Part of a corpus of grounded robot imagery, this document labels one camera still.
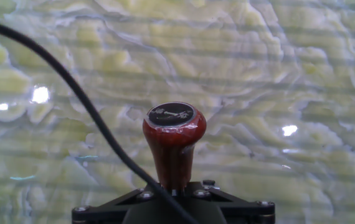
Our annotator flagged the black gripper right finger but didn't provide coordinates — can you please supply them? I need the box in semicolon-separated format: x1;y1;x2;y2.
185;179;275;224

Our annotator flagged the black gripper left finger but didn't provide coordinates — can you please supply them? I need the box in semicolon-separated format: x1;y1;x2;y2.
71;183;166;224

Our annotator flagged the red clamp handle knob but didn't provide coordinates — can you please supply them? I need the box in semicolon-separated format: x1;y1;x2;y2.
142;101;207;197

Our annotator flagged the green marble pattern mat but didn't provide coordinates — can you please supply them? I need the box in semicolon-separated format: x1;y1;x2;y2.
0;0;355;224

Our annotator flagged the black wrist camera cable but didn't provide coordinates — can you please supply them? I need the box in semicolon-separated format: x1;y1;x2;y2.
0;17;199;224

